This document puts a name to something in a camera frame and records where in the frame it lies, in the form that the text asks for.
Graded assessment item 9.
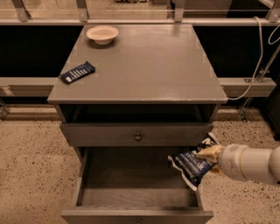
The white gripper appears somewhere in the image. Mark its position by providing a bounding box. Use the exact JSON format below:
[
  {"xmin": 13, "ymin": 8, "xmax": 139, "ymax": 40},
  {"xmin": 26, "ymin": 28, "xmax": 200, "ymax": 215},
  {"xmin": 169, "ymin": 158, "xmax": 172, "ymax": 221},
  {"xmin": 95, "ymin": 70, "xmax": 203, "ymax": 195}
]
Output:
[{"xmin": 197, "ymin": 144, "xmax": 248, "ymax": 182}]

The blue chip bag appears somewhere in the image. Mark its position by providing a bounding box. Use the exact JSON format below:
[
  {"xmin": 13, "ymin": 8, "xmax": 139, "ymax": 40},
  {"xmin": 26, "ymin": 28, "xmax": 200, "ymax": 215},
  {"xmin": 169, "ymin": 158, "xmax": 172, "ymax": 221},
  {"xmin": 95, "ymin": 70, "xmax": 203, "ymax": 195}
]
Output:
[{"xmin": 168, "ymin": 132, "xmax": 219, "ymax": 191}]

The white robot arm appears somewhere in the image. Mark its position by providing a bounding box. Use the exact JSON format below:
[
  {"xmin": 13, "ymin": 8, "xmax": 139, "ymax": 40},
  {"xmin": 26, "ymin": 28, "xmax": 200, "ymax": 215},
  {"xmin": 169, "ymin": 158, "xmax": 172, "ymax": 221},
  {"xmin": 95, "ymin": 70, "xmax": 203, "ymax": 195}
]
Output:
[{"xmin": 197, "ymin": 144, "xmax": 280, "ymax": 186}]

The round brass drawer knob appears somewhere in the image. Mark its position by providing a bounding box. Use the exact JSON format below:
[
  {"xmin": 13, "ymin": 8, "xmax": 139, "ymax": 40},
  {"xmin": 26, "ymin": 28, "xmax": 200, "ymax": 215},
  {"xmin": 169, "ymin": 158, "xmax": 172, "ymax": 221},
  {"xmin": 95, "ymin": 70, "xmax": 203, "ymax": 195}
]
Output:
[{"xmin": 135, "ymin": 133, "xmax": 142, "ymax": 142}]

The grey open middle drawer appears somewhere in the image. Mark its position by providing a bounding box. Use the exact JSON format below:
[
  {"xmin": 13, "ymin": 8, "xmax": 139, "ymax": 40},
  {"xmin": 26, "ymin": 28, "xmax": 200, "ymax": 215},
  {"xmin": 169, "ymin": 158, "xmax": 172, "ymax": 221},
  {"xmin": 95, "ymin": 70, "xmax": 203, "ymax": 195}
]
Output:
[{"xmin": 61, "ymin": 147, "xmax": 214, "ymax": 224}]

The grey wooden drawer cabinet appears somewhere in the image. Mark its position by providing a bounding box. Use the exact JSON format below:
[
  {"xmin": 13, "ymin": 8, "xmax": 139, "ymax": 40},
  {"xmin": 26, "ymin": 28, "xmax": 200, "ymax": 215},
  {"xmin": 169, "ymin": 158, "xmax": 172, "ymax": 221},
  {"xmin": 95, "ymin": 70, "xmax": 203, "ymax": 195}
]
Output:
[{"xmin": 46, "ymin": 23, "xmax": 228, "ymax": 165}]

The grey upper drawer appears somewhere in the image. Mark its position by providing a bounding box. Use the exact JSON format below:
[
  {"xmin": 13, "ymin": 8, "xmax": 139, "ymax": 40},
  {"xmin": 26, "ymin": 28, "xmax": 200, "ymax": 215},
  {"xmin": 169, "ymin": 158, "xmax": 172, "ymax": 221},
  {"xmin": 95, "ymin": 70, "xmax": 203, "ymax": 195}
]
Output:
[{"xmin": 60, "ymin": 122, "xmax": 213, "ymax": 147}]

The metal stand leg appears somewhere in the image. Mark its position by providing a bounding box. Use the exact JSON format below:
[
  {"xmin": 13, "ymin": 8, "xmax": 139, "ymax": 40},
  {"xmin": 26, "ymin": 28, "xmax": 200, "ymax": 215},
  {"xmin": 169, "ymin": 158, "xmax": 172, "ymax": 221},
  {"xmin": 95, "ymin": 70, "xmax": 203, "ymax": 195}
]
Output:
[{"xmin": 239, "ymin": 44, "xmax": 280, "ymax": 123}]

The dark blue snack bar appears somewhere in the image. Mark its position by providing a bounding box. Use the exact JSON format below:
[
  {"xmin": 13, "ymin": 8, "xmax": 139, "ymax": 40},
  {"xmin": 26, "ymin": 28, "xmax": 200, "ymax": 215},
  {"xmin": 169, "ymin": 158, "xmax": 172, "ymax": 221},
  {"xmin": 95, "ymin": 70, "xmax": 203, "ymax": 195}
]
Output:
[{"xmin": 59, "ymin": 61, "xmax": 95, "ymax": 85}]

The white shallow bowl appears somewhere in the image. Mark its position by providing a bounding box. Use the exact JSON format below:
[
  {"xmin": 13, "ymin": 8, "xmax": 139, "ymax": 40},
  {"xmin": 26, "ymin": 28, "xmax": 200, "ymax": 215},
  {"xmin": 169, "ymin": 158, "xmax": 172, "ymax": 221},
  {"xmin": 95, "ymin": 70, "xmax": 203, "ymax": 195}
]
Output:
[{"xmin": 86, "ymin": 25, "xmax": 119, "ymax": 46}]

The white cable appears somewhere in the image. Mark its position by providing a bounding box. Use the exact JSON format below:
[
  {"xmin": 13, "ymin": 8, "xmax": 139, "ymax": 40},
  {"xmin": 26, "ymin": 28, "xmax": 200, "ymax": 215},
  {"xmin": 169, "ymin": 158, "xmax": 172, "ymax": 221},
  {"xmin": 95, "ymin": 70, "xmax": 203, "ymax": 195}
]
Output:
[{"xmin": 227, "ymin": 15, "xmax": 280, "ymax": 102}]

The metal railing frame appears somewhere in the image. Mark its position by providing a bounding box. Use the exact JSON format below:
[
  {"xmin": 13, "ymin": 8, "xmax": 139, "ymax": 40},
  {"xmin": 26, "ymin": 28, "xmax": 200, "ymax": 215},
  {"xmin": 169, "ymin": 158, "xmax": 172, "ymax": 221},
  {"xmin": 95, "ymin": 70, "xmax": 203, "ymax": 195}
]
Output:
[{"xmin": 0, "ymin": 0, "xmax": 280, "ymax": 26}]

